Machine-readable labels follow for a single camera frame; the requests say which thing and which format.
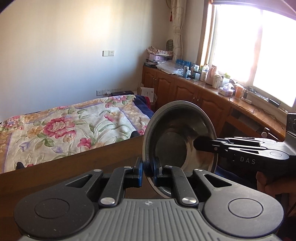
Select clear plastic bag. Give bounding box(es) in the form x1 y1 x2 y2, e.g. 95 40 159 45
156 60 184 75

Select white paper bag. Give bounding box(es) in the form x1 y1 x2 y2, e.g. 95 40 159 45
140 87 154 102

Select patterned beige curtain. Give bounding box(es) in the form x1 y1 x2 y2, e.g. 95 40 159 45
171 0 187 61

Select dark blue blanket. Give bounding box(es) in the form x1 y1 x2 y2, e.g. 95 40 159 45
133 95 154 118

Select floral bed quilt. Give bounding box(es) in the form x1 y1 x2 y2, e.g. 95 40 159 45
1 94 150 173

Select person's right hand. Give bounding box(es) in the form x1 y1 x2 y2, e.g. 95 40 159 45
256 172 296 209

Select white wall switch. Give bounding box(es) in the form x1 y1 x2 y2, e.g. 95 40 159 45
102 50 115 57

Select wooden sideboard cabinet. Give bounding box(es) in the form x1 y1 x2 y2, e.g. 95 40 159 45
142 66 286 141

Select large steel bowl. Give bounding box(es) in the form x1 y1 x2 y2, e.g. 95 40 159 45
142 100 218 198

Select wall power outlet strip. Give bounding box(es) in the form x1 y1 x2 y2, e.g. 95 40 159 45
96 88 122 96

